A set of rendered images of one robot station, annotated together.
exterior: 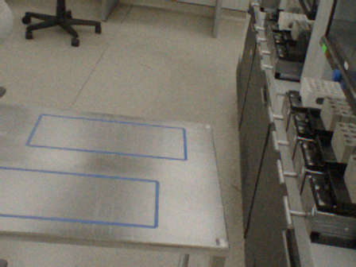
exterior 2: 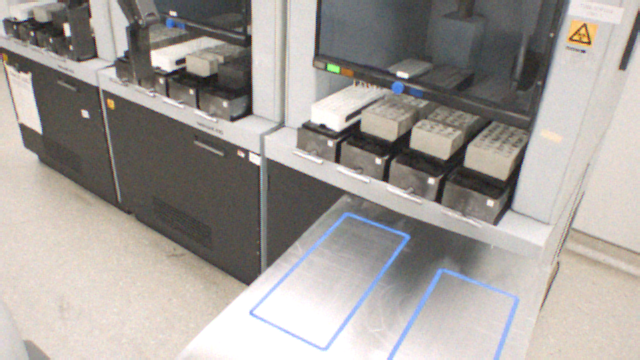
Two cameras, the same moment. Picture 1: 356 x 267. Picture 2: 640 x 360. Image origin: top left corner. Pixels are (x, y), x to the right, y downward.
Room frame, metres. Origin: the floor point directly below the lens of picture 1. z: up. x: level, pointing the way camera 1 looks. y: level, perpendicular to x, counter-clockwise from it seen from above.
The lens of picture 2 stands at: (0.68, 0.77, 1.44)
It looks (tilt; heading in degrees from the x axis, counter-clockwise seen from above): 31 degrees down; 304
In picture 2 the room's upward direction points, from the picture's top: 4 degrees clockwise
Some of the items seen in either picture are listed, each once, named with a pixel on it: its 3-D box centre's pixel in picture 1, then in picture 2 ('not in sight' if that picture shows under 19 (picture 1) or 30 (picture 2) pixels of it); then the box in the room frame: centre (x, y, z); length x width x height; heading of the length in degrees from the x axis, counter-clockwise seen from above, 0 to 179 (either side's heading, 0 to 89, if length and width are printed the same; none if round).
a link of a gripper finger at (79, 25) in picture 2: not in sight; (80, 32); (1.38, 0.37, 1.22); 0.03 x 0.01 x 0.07; 90
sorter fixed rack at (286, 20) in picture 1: (315, 27); (191, 54); (2.12, -0.48, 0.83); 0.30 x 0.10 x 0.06; 90
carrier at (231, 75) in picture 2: (302, 44); (232, 76); (1.81, -0.38, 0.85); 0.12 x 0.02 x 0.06; 0
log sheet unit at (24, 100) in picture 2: (242, 33); (21, 98); (3.16, -0.28, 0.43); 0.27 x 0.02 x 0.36; 0
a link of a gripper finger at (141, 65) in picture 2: not in sight; (139, 51); (1.25, 0.37, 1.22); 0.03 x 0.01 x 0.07; 90
